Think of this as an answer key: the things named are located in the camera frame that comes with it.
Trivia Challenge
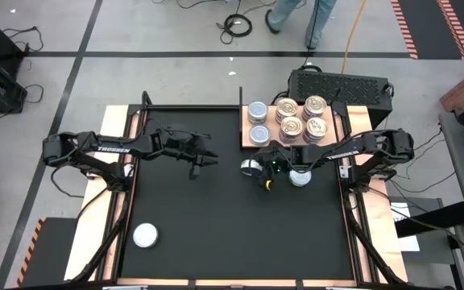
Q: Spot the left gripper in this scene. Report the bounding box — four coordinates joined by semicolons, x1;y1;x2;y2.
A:
162;123;220;180

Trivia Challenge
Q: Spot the black hanging cable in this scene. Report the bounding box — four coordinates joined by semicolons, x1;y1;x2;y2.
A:
302;0;321;69

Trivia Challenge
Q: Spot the blue label salmon can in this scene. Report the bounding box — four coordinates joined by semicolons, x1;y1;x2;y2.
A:
302;94;329;122
275;97;300;124
279;115;305;145
303;116;329;145

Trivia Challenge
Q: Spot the coiled black cable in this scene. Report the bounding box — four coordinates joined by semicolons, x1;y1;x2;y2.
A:
215;13;254;45

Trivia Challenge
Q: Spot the person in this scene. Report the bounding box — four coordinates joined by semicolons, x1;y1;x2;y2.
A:
264;0;338;52

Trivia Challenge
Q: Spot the black table mat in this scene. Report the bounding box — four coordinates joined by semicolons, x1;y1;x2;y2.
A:
119;107;357;282

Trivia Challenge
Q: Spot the wooden shelf board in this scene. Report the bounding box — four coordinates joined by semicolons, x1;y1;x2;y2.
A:
239;104;339;149

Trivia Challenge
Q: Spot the black mat orange striped edge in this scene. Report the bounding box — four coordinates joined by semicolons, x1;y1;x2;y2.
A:
16;217;79;289
391;0;464;61

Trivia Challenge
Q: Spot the green label tuna can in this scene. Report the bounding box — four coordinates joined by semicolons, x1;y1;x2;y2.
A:
248;123;271;147
246;100;269;125
132;222;160;250
288;168;313;188
239;158;263;177

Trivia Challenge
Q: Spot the black stand leg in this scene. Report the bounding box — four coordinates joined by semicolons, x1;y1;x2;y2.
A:
395;200;464;238

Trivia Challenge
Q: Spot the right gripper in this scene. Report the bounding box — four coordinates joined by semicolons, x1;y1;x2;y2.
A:
247;141;298;189

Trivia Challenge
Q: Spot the black perforated computer case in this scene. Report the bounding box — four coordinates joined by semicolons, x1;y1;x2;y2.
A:
287;68;394;131

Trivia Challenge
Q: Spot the grey side table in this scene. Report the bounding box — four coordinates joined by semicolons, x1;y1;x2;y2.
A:
437;111;464;290

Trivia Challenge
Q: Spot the yellow hanging cable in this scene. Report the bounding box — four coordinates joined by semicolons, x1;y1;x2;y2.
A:
340;0;368;75

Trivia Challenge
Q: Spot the white paper sheet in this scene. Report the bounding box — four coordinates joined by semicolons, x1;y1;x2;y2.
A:
391;201;421;253

